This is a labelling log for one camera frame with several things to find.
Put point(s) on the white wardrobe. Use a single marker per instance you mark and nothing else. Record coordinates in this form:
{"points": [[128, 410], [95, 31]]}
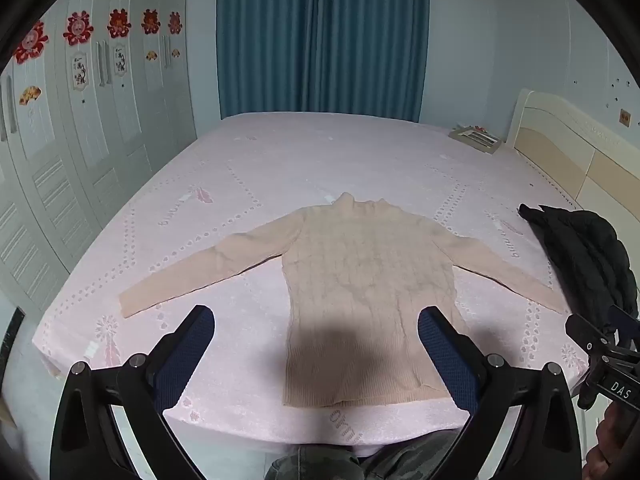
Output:
{"points": [[100, 160]]}

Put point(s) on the dark object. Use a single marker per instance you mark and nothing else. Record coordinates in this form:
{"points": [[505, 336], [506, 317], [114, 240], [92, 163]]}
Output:
{"points": [[15, 327]]}

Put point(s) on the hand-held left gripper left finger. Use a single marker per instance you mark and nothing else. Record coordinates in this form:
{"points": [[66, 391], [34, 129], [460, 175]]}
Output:
{"points": [[192, 340]]}

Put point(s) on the bed with pink sheet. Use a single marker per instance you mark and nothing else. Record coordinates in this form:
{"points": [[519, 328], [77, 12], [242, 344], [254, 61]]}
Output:
{"points": [[300, 160]]}

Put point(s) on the person's right hand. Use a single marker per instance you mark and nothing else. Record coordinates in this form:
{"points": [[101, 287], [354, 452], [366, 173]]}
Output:
{"points": [[612, 440]]}

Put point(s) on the person's camouflage pants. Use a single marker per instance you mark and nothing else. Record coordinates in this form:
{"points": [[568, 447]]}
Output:
{"points": [[320, 465]]}

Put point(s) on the framed picture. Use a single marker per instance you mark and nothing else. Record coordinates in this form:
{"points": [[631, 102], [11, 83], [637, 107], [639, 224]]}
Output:
{"points": [[475, 137]]}

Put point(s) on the floral wardrobe plaque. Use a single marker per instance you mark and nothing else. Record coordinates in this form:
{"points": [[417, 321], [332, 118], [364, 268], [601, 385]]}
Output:
{"points": [[80, 71], [120, 60]]}

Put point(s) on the cream bed headboard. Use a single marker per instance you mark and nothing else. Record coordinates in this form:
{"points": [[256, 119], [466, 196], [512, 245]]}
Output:
{"points": [[560, 140]]}

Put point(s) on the beige knit sweater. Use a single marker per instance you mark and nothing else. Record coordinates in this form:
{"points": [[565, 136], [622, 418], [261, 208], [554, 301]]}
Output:
{"points": [[360, 280]]}

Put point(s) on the teal curtain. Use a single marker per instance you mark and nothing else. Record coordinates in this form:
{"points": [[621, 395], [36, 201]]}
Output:
{"points": [[320, 35]]}

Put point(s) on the black padded jacket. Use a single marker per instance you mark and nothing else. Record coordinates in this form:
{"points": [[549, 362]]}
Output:
{"points": [[580, 250]]}

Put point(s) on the red paper-cut decoration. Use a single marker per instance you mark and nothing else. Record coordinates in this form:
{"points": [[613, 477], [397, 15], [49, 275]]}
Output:
{"points": [[119, 22], [30, 42], [150, 21], [77, 27], [174, 22]]}

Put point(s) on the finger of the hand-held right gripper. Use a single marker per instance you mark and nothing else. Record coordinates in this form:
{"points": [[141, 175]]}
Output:
{"points": [[622, 322], [585, 335]]}

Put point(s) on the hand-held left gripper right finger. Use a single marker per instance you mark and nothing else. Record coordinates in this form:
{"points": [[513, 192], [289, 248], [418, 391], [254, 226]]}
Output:
{"points": [[442, 355]]}

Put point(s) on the wall socket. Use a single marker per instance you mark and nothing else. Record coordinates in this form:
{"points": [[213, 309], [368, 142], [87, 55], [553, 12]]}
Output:
{"points": [[624, 116]]}

